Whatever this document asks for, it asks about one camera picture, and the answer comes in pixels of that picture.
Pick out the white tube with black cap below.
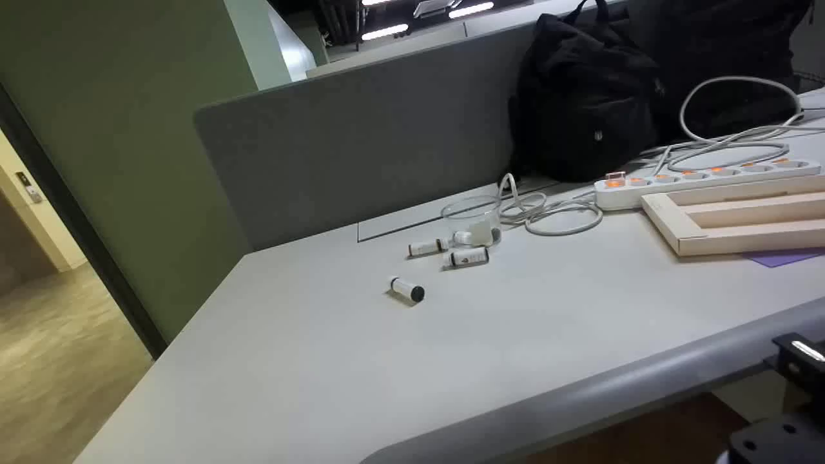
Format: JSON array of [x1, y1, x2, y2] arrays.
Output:
[[445, 245, 493, 272], [383, 273, 428, 307], [405, 237, 450, 260]]

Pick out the white charger plug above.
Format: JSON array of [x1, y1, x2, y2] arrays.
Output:
[[450, 223, 504, 251]]

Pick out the gray desk partition panel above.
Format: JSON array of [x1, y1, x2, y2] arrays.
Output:
[[194, 18, 562, 253]]

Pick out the fluorescent ceiling light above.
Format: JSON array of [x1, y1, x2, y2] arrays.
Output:
[[445, 0, 498, 23], [357, 22, 413, 44]]

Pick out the white power strip orange switches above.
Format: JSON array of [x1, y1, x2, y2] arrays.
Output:
[[592, 156, 825, 214]]

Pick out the black backpack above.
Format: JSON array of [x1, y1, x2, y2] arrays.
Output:
[[507, 0, 671, 186]]

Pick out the black bag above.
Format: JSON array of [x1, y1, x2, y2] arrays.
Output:
[[633, 0, 815, 146]]

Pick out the purple mat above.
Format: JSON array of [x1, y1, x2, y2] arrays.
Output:
[[745, 247, 825, 272]]

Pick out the thin white charger cable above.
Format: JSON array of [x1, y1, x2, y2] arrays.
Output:
[[440, 174, 609, 241]]

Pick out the thick white power cable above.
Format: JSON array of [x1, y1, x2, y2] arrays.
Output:
[[629, 73, 809, 175]]

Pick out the beige door with handle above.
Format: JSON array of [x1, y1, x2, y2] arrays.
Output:
[[0, 126, 89, 276]]

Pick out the black metal bracket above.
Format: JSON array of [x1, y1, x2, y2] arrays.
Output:
[[770, 330, 825, 392]]

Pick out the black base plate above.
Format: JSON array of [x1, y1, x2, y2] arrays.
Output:
[[726, 411, 825, 464]]

